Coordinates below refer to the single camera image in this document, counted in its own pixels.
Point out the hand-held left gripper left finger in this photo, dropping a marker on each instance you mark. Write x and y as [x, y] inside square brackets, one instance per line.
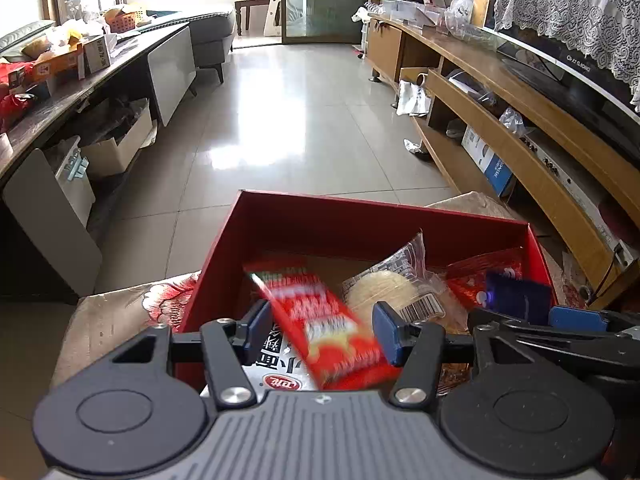
[255, 332]

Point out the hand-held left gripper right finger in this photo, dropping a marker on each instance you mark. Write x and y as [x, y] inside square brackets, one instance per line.
[390, 332]

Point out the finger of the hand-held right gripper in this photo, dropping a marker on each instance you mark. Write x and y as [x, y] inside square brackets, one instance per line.
[520, 300]
[575, 319]

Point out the white black-printed noodle packet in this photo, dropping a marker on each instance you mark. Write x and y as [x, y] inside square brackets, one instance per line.
[280, 360]

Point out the small red snack packet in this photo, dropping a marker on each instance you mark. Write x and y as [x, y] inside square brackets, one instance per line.
[470, 272]

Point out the red cardboard box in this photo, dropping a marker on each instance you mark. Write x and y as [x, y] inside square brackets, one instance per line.
[325, 225]

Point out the clear round rice cracker pack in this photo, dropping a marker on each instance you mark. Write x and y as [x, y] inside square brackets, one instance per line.
[380, 287]

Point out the silver media player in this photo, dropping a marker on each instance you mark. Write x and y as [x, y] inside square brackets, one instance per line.
[575, 190]

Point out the blue and white box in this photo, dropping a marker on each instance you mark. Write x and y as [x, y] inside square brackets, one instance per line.
[487, 160]

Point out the small clear plastic bag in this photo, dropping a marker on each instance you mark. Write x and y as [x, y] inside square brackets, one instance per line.
[512, 119]

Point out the crumpled wrapper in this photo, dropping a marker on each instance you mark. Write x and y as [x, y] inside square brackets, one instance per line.
[417, 149]

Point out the black television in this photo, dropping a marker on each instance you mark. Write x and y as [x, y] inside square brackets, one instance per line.
[560, 85]

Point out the white cardboard box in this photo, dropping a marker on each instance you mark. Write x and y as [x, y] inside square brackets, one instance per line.
[117, 152]

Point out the white plastic bag on floor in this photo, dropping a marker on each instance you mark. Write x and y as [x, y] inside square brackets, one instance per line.
[414, 97]

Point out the white plastic container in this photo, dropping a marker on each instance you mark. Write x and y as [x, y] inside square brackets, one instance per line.
[75, 185]

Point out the wooden television cabinet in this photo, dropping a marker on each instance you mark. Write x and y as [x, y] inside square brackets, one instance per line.
[475, 60]

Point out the white lace cloth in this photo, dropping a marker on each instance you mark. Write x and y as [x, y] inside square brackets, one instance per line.
[565, 10]

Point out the dark grey coffee table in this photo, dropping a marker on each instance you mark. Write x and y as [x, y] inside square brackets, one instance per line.
[100, 77]

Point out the small white carton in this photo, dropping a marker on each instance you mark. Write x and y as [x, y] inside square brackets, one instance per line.
[97, 55]

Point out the red plastic bag of oranges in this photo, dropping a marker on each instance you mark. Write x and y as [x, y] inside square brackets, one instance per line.
[15, 110]

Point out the orange cardboard box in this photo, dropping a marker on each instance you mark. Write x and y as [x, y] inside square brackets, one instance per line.
[55, 65]

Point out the wicker basket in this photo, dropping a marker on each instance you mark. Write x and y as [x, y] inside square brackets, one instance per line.
[125, 21]

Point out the glass sliding door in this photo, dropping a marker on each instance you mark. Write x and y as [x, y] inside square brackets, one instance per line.
[325, 0]

